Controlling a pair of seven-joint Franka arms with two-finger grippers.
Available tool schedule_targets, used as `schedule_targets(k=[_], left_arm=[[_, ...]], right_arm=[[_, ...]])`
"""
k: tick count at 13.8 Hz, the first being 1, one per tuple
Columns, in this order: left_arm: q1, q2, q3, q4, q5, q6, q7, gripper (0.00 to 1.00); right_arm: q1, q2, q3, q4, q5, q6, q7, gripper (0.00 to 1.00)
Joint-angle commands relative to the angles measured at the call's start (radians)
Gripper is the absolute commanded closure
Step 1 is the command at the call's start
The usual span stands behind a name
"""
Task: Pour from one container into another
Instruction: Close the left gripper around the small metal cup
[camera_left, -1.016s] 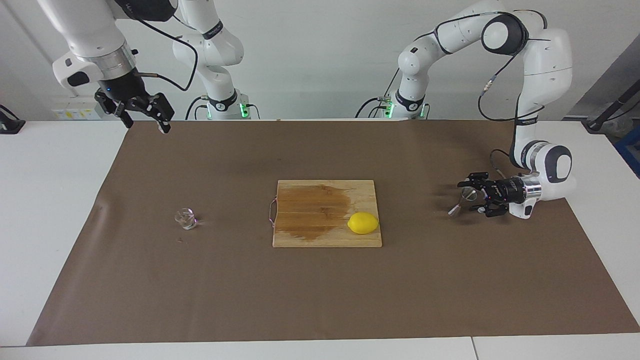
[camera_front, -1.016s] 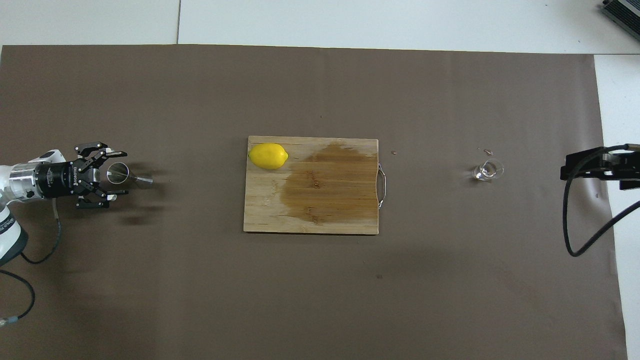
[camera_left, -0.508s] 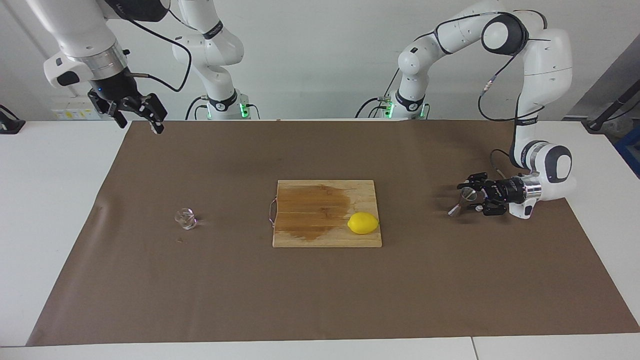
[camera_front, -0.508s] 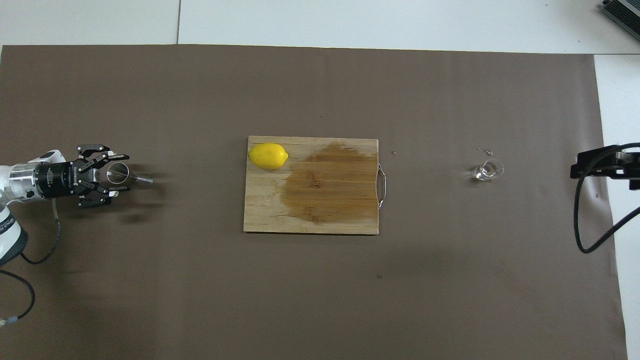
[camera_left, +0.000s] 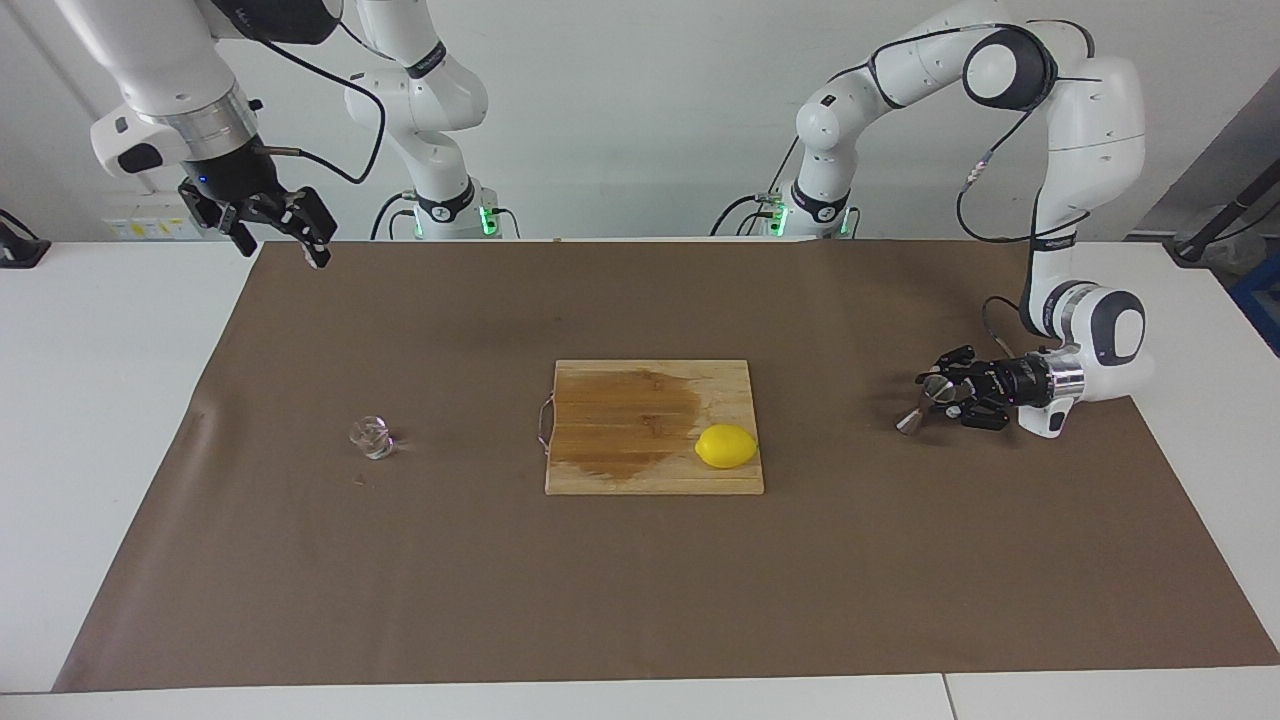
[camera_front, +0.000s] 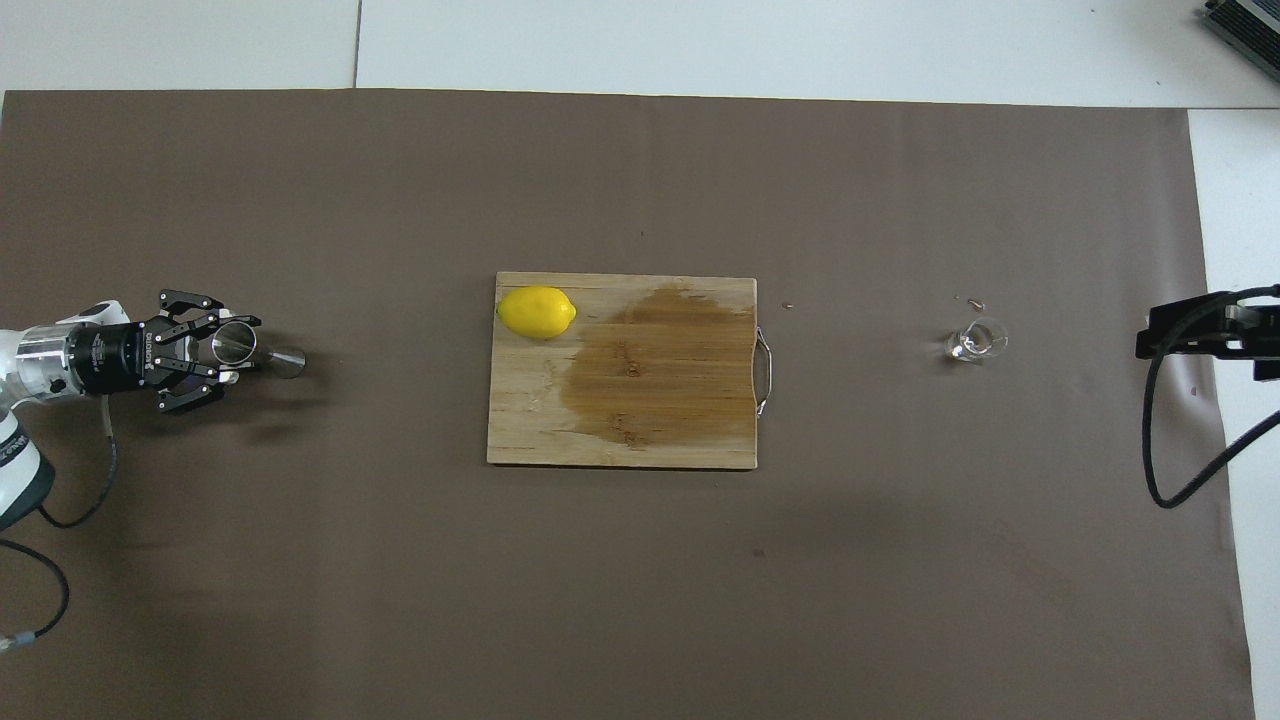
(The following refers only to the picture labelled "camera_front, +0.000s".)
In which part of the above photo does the steel double jigger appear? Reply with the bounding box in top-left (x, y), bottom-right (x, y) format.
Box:
top-left (210, 318), bottom-right (308, 380)

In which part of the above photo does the brown paper table mat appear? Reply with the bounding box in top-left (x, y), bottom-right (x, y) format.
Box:
top-left (0, 88), bottom-right (1257, 720)

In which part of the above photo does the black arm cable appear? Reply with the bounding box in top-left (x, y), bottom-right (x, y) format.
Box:
top-left (0, 393), bottom-right (119, 651)
top-left (1143, 285), bottom-right (1280, 511)

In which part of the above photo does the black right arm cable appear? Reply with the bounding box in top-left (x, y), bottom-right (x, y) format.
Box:
top-left (1143, 285), bottom-right (1280, 511)

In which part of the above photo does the yellow lemon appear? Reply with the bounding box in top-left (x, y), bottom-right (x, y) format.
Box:
top-left (496, 285), bottom-right (579, 341)

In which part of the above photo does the grey ribbed device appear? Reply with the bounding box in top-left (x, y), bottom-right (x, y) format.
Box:
top-left (1200, 0), bottom-right (1280, 56)

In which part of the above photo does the wooden cutting board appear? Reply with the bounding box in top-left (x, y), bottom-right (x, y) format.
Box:
top-left (486, 271), bottom-right (776, 471)

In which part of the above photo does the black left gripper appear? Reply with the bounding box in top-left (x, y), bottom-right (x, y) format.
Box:
top-left (70, 290), bottom-right (264, 417)

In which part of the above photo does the small clear glass cup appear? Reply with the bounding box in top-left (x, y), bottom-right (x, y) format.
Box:
top-left (944, 316), bottom-right (1009, 366)

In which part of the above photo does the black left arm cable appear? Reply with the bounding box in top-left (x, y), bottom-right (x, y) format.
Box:
top-left (0, 393), bottom-right (119, 651)

